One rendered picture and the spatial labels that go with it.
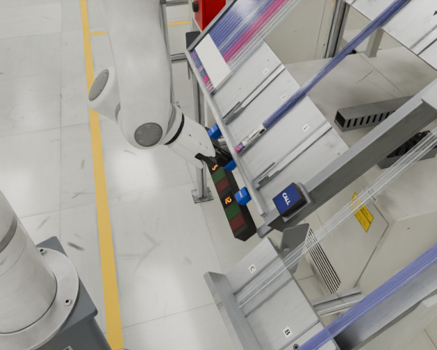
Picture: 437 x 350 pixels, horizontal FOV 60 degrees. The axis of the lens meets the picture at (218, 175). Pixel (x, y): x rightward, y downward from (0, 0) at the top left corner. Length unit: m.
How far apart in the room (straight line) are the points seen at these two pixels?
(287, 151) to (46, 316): 0.52
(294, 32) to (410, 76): 0.99
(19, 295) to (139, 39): 0.41
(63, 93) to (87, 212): 0.99
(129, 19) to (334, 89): 0.82
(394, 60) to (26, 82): 2.11
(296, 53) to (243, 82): 1.41
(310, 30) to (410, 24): 1.56
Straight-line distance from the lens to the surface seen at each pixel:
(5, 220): 0.55
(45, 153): 2.10
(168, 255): 1.54
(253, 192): 0.75
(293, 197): 0.66
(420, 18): 0.79
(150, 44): 0.61
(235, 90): 0.97
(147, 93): 0.59
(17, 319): 0.67
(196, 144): 0.74
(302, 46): 2.35
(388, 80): 1.40
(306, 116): 0.78
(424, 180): 1.06
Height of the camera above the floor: 1.29
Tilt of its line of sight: 46 degrees down
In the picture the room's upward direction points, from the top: straight up
